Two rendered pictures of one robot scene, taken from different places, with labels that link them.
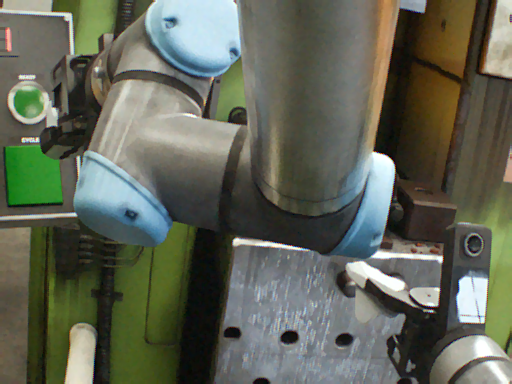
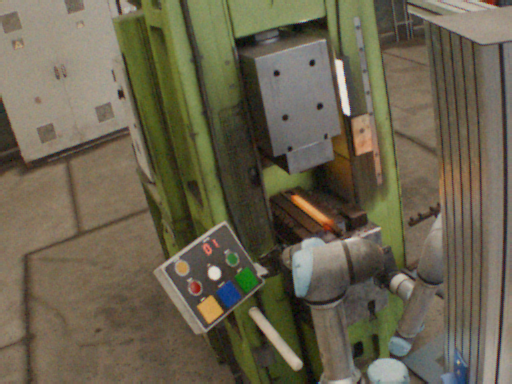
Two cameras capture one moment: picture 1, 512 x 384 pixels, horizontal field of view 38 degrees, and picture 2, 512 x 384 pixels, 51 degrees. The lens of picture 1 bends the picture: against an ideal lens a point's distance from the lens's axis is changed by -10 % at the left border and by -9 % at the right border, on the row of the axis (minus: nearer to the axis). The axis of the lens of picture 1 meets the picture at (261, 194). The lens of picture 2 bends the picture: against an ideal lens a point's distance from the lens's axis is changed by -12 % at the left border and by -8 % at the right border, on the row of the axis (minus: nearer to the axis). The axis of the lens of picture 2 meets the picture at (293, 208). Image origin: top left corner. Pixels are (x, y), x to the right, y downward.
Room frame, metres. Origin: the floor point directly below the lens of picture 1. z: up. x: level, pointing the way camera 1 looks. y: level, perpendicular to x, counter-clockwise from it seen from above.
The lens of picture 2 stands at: (-0.96, 0.39, 2.25)
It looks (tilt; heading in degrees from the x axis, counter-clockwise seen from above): 28 degrees down; 350
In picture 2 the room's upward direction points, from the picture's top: 11 degrees counter-clockwise
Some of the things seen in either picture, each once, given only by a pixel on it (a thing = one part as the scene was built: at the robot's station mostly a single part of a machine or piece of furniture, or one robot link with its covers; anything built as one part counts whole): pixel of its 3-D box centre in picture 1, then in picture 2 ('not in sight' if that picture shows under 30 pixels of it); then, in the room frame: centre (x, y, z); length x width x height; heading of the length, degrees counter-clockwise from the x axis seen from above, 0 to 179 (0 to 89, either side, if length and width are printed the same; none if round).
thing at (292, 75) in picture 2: not in sight; (286, 84); (1.32, -0.10, 1.56); 0.42 x 0.39 x 0.40; 11
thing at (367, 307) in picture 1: (367, 298); not in sight; (0.76, -0.13, 0.98); 0.09 x 0.03 x 0.06; 47
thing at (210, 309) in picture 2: not in sight; (209, 309); (0.76, 0.45, 1.01); 0.07 x 0.05 x 0.07; 126
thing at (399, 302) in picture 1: (402, 297); not in sight; (0.72, -0.16, 1.00); 0.09 x 0.05 x 0.02; 47
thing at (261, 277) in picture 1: (301, 304); (319, 258); (1.34, -0.11, 0.69); 0.56 x 0.38 x 0.45; 11
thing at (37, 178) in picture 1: (32, 175); (246, 280); (0.88, 0.29, 1.01); 0.07 x 0.05 x 0.07; 126
